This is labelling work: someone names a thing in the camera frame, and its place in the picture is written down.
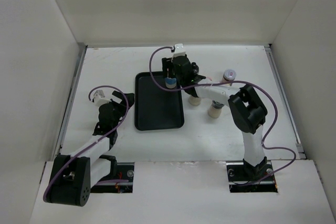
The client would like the tall blue-band spice jar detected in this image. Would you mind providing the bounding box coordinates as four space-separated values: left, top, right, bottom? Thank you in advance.
164 77 177 89

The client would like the black grinder-cap spice bottle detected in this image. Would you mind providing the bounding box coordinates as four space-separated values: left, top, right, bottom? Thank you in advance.
188 95 202 106

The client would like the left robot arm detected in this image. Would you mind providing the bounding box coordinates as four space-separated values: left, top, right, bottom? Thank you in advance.
43 86 135 207

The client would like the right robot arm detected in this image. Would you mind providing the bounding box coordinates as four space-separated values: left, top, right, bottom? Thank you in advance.
162 55 268 180

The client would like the black knob-cap spice bottle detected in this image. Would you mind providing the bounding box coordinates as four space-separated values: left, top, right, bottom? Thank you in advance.
191 62 199 75

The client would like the black plastic tray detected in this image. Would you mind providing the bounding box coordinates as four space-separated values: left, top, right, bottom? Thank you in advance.
134 72 184 131

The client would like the purple-lid spice jar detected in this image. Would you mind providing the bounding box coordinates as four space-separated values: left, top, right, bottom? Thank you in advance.
222 69 237 86

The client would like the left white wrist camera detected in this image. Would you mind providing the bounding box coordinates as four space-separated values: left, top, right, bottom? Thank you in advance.
92 90 110 106

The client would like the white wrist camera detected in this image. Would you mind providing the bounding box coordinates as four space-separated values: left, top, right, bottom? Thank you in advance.
92 90 110 106
171 44 186 58

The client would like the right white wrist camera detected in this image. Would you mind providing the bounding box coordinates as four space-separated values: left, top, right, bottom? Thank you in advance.
171 44 186 58

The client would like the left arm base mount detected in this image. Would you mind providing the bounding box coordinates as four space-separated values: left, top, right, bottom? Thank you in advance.
91 163 135 194

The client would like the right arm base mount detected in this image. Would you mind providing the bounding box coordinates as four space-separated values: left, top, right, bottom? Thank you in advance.
226 161 278 193

